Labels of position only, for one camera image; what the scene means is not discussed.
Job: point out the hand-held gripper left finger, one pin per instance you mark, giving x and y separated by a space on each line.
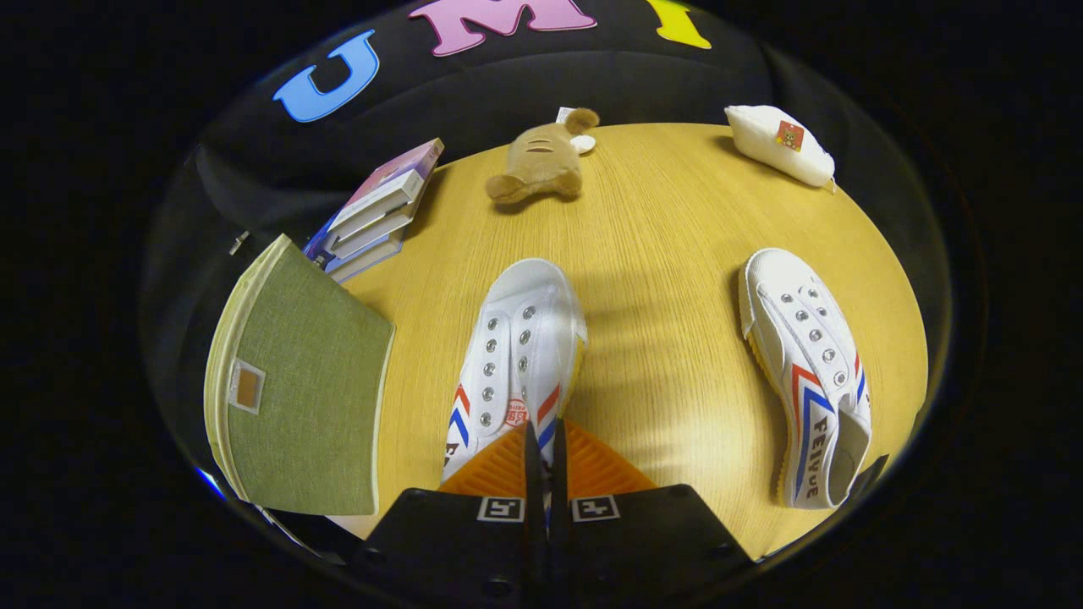
533 474

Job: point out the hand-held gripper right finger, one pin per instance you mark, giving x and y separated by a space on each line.
558 474

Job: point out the white striped canvas shoe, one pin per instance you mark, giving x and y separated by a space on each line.
520 338
804 364

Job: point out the green fabric storage box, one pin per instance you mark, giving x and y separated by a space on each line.
313 381

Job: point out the lavender cover book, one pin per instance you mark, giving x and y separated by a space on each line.
364 260

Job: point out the blue cover book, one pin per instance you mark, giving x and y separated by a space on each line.
316 247

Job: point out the brown plush toy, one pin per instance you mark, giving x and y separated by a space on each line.
541 156

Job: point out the pink cover book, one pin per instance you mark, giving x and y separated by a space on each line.
398 169

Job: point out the silver clip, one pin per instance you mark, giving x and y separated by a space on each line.
239 243

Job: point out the black backdrop cloth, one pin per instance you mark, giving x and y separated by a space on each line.
508 85

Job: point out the white plush toy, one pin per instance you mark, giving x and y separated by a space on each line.
778 148

